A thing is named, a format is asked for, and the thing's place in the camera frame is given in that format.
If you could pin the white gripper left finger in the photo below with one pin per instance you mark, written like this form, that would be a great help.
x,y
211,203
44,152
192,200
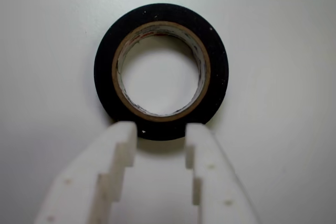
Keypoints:
x,y
86,182

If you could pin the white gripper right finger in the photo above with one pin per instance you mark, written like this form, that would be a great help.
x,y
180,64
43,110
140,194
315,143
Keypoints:
x,y
220,187

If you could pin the black tape roll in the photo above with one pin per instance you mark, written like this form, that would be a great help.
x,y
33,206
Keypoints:
x,y
105,58

